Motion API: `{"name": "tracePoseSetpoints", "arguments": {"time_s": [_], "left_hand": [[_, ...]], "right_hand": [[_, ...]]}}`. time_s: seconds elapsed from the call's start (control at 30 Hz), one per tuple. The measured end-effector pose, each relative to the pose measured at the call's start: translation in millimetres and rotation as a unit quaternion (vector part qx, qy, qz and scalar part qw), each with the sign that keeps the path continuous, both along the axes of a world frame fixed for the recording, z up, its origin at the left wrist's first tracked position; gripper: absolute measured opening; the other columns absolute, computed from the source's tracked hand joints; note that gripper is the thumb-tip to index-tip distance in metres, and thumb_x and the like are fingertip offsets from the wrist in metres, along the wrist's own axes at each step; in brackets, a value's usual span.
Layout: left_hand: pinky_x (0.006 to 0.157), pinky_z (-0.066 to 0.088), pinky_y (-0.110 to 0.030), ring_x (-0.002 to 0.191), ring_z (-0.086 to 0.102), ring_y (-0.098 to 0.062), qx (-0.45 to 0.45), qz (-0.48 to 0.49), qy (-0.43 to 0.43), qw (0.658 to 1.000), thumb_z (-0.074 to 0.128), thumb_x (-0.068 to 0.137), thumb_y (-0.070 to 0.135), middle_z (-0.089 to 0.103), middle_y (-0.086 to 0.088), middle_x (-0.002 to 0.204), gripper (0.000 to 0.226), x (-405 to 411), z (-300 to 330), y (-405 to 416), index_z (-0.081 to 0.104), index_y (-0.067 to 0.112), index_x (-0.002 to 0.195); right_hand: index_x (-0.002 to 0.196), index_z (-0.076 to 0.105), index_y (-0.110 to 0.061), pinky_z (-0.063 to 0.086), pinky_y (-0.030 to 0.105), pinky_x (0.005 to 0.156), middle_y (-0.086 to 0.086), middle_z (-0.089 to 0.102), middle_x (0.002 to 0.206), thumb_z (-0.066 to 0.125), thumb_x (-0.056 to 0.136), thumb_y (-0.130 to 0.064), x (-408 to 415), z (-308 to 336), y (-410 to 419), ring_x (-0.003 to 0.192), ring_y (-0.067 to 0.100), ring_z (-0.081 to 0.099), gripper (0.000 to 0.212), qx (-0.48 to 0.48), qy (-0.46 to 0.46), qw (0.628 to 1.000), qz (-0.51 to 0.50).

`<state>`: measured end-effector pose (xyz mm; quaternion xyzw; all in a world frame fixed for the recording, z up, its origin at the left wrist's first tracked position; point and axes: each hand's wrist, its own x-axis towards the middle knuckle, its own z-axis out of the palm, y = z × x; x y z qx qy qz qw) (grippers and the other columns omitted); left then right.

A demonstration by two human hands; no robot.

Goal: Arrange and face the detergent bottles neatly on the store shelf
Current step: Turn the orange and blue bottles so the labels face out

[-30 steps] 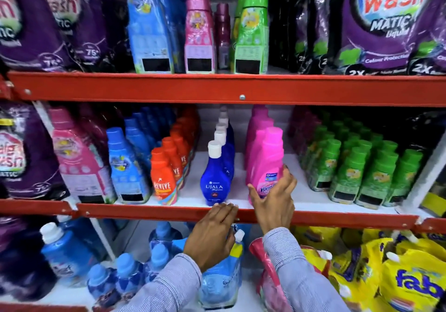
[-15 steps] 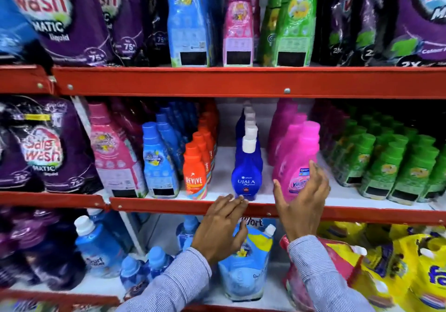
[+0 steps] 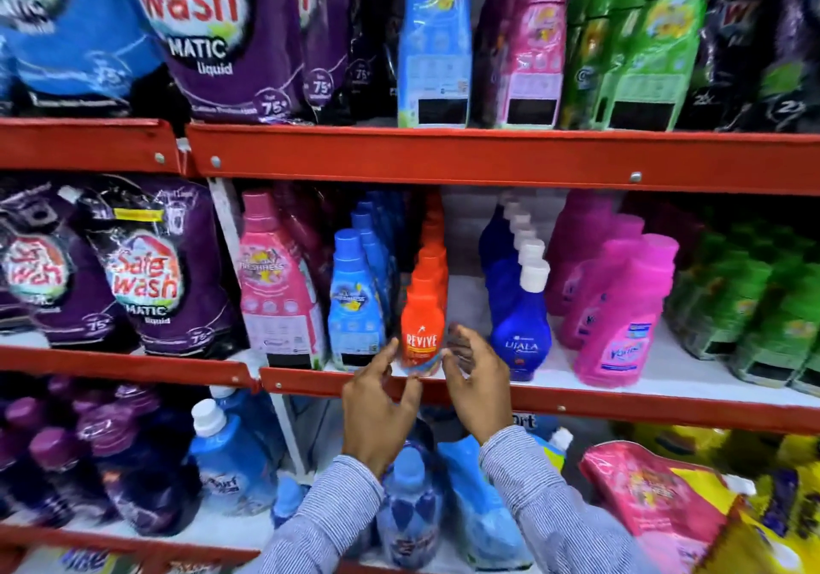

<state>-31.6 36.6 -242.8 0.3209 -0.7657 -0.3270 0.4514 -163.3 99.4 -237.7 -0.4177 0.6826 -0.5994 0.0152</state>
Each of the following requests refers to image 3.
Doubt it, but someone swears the person's left hand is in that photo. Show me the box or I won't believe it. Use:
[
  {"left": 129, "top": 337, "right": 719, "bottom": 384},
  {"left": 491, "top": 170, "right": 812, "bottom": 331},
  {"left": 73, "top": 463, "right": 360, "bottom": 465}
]
[{"left": 341, "top": 338, "right": 424, "bottom": 480}]

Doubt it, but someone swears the person's right hand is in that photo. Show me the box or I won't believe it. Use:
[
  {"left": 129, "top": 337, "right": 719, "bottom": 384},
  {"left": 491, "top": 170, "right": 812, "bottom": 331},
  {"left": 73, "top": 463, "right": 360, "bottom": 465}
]
[{"left": 441, "top": 324, "right": 515, "bottom": 446}]

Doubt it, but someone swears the person's right forearm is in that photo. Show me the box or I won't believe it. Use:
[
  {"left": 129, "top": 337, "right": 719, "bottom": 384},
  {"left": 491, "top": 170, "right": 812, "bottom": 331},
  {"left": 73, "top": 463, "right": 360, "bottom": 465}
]
[{"left": 478, "top": 425, "right": 654, "bottom": 574}]

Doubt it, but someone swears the person's left forearm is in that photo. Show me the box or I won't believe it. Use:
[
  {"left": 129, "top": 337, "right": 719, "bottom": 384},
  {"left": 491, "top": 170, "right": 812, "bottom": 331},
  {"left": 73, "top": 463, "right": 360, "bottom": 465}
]
[{"left": 253, "top": 454, "right": 387, "bottom": 574}]

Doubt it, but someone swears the row of orange bottles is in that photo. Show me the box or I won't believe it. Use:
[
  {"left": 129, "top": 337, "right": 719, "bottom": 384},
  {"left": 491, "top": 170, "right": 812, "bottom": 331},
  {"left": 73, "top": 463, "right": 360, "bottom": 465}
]
[{"left": 400, "top": 190, "right": 451, "bottom": 372}]

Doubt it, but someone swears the row of dark blue bottles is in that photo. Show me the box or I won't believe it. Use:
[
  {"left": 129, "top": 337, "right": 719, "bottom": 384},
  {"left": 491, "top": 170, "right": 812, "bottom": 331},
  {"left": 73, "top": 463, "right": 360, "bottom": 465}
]
[{"left": 477, "top": 199, "right": 554, "bottom": 383}]

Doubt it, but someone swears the row of light blue bottles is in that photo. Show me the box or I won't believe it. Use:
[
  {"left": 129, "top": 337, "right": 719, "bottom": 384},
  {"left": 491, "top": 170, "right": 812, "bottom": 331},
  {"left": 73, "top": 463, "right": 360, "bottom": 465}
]
[{"left": 327, "top": 190, "right": 406, "bottom": 373}]

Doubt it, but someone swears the light blue refill pouch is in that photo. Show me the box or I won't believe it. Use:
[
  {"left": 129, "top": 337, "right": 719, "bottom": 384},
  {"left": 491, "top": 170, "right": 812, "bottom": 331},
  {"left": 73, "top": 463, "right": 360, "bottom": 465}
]
[{"left": 437, "top": 434, "right": 535, "bottom": 572}]

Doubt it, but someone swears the blue bottle with white cap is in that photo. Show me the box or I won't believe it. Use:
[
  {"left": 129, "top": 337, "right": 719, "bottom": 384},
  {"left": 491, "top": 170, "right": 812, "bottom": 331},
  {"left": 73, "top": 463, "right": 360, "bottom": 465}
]
[
  {"left": 210, "top": 385, "right": 288, "bottom": 469},
  {"left": 187, "top": 398, "right": 281, "bottom": 518}
]

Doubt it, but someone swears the small pink refill pouch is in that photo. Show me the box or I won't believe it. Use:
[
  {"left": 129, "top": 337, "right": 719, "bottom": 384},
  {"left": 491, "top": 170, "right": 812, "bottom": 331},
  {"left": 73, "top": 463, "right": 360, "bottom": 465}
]
[{"left": 237, "top": 190, "right": 329, "bottom": 371}]

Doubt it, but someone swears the pink bottle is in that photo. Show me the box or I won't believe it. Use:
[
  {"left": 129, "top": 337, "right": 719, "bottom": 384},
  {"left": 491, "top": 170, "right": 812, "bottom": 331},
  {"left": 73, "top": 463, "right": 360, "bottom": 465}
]
[
  {"left": 556, "top": 214, "right": 647, "bottom": 351},
  {"left": 573, "top": 233, "right": 680, "bottom": 390},
  {"left": 543, "top": 190, "right": 617, "bottom": 317}
]

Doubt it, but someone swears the pink spouted pouch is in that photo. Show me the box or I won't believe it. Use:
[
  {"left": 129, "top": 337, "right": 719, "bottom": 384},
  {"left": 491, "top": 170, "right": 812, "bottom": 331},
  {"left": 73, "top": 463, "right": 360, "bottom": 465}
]
[{"left": 578, "top": 441, "right": 731, "bottom": 574}]

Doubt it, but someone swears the yellow spouted pouch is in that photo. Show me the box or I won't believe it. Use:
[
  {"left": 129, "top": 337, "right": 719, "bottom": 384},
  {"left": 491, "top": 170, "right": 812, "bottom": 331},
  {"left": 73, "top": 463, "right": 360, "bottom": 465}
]
[
  {"left": 673, "top": 458, "right": 820, "bottom": 574},
  {"left": 612, "top": 422, "right": 779, "bottom": 485}
]

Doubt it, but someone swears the small purple detergent pouch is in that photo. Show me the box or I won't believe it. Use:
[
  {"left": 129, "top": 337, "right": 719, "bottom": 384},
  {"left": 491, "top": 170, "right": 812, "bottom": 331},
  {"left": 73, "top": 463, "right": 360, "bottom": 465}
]
[
  {"left": 0, "top": 178, "right": 141, "bottom": 353},
  {"left": 80, "top": 175, "right": 249, "bottom": 359}
]

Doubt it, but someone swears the group of green bottles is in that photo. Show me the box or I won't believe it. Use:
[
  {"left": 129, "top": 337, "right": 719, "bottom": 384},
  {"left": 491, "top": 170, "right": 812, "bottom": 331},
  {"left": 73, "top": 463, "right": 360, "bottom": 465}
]
[{"left": 665, "top": 207, "right": 820, "bottom": 399}]

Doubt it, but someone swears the group of purple bottles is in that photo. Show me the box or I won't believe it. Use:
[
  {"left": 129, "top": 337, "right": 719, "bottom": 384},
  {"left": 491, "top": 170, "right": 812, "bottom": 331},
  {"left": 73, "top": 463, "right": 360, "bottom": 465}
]
[{"left": 0, "top": 374, "right": 202, "bottom": 539}]

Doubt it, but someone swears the tall blue refill pouch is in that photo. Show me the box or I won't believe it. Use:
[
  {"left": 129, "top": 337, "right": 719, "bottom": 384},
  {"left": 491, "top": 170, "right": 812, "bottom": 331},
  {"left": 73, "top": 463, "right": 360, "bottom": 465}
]
[{"left": 396, "top": 0, "right": 474, "bottom": 130}]

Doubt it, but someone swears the tall pink refill pouch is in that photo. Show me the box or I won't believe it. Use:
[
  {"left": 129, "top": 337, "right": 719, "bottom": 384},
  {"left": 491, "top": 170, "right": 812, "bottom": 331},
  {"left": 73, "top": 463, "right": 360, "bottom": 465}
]
[
  {"left": 473, "top": 0, "right": 523, "bottom": 127},
  {"left": 495, "top": 0, "right": 572, "bottom": 130}
]

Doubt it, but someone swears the tall green refill pouch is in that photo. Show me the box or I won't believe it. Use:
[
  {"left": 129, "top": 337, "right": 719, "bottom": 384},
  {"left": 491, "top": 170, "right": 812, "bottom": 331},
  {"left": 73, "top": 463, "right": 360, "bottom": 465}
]
[
  {"left": 591, "top": 0, "right": 717, "bottom": 133},
  {"left": 557, "top": 0, "right": 633, "bottom": 131}
]

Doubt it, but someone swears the large purple detergent pouch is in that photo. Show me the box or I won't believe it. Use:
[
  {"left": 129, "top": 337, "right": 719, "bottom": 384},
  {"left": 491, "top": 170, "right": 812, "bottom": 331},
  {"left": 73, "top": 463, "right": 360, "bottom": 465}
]
[
  {"left": 110, "top": 0, "right": 307, "bottom": 125},
  {"left": 293, "top": 0, "right": 354, "bottom": 125}
]

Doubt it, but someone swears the black detergent pouch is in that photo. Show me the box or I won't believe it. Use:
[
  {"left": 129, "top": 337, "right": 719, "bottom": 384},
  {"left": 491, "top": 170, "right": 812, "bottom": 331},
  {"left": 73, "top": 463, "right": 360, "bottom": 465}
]
[
  {"left": 750, "top": 0, "right": 820, "bottom": 134},
  {"left": 676, "top": 0, "right": 798, "bottom": 132}
]

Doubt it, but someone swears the large blue detergent pouch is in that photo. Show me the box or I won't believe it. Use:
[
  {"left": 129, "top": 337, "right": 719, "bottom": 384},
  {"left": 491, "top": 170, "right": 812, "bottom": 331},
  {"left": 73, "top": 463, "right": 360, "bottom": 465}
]
[{"left": 0, "top": 0, "right": 169, "bottom": 114}]

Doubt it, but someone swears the long red shelf rail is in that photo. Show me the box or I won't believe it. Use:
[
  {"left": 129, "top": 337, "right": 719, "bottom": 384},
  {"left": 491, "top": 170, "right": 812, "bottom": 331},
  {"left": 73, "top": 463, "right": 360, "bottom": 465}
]
[
  {"left": 185, "top": 123, "right": 820, "bottom": 197},
  {"left": 259, "top": 366, "right": 820, "bottom": 437}
]

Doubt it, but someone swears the white shelf upright post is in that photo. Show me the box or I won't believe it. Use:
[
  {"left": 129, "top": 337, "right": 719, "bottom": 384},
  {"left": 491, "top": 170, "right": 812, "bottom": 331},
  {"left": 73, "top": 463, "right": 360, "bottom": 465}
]
[{"left": 207, "top": 176, "right": 311, "bottom": 480}]

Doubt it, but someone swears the short red shelf rail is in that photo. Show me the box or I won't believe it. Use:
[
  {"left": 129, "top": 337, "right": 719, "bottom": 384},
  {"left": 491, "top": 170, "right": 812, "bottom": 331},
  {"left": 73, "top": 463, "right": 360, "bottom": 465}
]
[
  {"left": 0, "top": 118, "right": 185, "bottom": 176},
  {"left": 0, "top": 345, "right": 259, "bottom": 393}
]

